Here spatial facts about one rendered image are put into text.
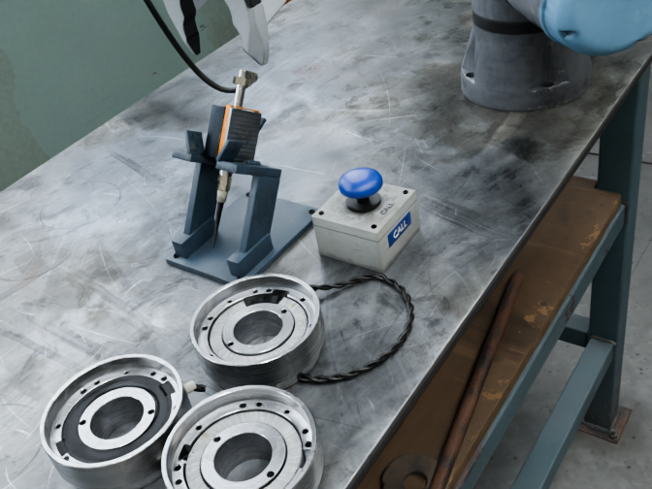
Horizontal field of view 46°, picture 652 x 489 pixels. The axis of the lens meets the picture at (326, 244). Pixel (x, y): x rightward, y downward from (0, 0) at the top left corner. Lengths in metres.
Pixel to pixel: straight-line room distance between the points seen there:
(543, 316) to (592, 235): 0.18
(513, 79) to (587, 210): 0.34
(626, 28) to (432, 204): 0.24
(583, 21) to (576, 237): 0.45
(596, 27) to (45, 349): 0.56
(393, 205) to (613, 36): 0.25
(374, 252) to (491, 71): 0.31
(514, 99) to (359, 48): 0.30
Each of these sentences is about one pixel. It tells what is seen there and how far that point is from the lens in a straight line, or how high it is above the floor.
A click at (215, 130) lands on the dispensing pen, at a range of 0.71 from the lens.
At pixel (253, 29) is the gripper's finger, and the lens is 0.65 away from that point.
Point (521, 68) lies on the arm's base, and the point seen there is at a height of 0.85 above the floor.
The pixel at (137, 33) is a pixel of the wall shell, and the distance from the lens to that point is 2.64.
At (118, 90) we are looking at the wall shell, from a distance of 2.61.
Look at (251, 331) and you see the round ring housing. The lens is 0.65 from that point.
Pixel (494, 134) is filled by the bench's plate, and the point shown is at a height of 0.80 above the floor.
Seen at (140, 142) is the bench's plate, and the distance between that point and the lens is 1.00.
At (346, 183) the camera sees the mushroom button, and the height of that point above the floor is 0.87.
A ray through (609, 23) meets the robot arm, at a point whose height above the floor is 0.94.
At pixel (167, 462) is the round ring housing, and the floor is 0.84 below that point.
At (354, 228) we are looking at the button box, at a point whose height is 0.84.
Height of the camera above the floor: 1.24
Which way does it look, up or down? 37 degrees down
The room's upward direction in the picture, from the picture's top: 12 degrees counter-clockwise
